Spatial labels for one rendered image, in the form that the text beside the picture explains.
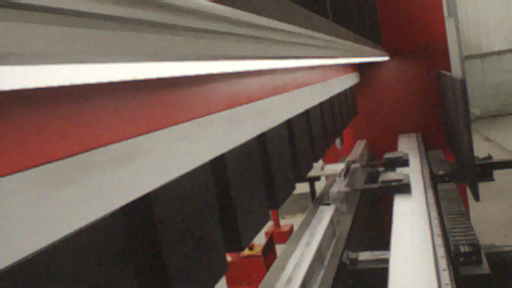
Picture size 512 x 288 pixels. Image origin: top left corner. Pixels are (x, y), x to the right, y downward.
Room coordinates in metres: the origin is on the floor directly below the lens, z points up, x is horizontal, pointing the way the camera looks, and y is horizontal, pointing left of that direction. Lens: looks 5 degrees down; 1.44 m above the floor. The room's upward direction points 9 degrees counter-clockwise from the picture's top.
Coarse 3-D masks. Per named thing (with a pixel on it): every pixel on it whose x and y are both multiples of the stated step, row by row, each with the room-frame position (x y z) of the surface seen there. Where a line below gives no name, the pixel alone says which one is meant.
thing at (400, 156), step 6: (402, 150) 1.85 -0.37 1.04; (384, 156) 1.85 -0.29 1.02; (390, 156) 1.78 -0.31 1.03; (396, 156) 1.77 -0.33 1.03; (402, 156) 1.76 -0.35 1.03; (408, 156) 1.78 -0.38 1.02; (372, 162) 1.85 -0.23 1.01; (378, 162) 1.83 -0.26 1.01; (384, 162) 1.77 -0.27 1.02; (390, 162) 1.76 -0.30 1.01; (396, 162) 1.76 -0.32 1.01; (402, 162) 1.75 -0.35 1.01; (408, 162) 1.75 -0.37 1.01; (384, 168) 1.77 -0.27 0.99; (390, 168) 1.76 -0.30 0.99; (396, 168) 1.76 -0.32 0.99
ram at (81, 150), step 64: (320, 64) 1.50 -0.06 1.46; (0, 128) 0.30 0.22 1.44; (64, 128) 0.36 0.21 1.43; (128, 128) 0.44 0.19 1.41; (192, 128) 0.57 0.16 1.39; (256, 128) 0.80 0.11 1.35; (0, 192) 0.29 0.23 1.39; (64, 192) 0.35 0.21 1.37; (128, 192) 0.42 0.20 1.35; (0, 256) 0.28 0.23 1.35
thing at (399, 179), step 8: (384, 176) 1.48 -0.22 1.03; (392, 176) 1.46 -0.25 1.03; (400, 176) 1.45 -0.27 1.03; (408, 176) 1.47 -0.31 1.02; (376, 184) 1.50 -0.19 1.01; (384, 184) 1.42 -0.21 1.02; (392, 184) 1.42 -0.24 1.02; (400, 184) 1.41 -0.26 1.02; (408, 184) 1.40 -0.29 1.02; (384, 192) 1.42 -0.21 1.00; (392, 192) 1.42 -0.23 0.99; (400, 192) 1.41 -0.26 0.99; (408, 192) 1.40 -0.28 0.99
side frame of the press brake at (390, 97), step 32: (384, 0) 2.64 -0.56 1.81; (416, 0) 2.60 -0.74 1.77; (384, 32) 2.65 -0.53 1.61; (416, 32) 2.60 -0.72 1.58; (384, 64) 2.66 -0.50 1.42; (416, 64) 2.61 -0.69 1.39; (448, 64) 2.57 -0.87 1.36; (384, 96) 2.66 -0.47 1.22; (416, 96) 2.62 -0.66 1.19; (352, 128) 2.72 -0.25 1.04; (384, 128) 2.67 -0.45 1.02; (416, 128) 2.62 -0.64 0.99; (448, 160) 2.58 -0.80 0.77; (384, 224) 2.69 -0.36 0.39
